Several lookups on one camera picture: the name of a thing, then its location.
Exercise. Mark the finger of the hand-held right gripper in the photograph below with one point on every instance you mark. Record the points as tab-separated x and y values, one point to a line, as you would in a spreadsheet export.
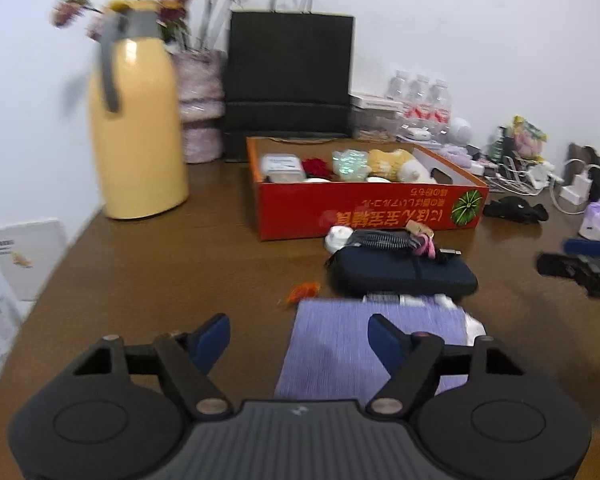
592	247
565	266

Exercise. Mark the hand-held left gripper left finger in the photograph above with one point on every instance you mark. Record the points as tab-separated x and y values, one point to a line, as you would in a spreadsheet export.
212	340

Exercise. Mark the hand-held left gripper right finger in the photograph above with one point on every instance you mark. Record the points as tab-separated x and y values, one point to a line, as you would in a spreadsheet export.
385	342

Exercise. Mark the purple cloth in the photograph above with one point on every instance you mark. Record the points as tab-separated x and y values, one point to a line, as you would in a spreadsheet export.
340	350

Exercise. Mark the navy zip pouch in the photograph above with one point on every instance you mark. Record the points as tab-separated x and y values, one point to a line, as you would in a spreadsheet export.
400	272

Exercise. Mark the white cloth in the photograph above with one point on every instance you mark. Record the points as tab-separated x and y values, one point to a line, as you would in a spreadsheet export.
472	327

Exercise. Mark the red cardboard box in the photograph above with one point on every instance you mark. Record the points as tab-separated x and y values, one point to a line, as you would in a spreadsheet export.
355	210

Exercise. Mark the white bowl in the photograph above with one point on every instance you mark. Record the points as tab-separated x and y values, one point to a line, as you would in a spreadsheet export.
317	180
380	179

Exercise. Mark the yellow white plush toy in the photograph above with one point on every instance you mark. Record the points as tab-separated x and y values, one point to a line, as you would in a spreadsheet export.
395	162

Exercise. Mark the white charger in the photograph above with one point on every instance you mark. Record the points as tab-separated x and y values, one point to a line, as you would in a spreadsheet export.
577	192

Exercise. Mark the black cloth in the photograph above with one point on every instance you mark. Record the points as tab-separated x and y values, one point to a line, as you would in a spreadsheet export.
515	210

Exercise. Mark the dark brown bag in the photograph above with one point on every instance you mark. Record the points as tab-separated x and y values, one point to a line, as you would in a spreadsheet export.
587	160

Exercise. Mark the small orange item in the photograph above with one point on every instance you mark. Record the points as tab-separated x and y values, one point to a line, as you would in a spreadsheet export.
302	292

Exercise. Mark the pink hair clip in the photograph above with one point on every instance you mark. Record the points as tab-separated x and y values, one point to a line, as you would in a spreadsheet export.
425	249

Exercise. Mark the tan clip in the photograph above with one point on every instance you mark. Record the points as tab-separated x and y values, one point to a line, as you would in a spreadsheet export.
420	231

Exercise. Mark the colourful snack package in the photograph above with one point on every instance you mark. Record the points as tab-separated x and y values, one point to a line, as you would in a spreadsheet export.
527	135

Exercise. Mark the dark green bottle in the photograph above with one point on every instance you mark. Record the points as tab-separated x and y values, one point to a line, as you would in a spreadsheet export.
500	147

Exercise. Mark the lilac soft pouch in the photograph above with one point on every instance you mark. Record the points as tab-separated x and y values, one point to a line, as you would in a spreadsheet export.
457	154

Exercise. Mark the white round lamp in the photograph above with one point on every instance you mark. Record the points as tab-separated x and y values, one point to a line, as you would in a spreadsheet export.
460	130

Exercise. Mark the white earbud case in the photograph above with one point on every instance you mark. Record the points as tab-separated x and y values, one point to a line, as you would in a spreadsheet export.
414	135

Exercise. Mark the white printed carton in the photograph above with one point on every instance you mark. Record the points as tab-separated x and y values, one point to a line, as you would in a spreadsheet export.
27	255

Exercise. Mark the yellow thermos jug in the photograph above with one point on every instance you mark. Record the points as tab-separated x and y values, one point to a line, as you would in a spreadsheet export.
135	135

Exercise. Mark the clear plastic container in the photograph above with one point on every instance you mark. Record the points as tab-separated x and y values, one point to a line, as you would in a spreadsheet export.
375	122

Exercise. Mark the white red flat box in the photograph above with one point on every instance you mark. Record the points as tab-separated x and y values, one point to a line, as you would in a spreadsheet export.
375	101

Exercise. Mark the black paper bag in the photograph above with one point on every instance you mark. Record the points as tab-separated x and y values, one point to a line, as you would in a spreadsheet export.
290	70

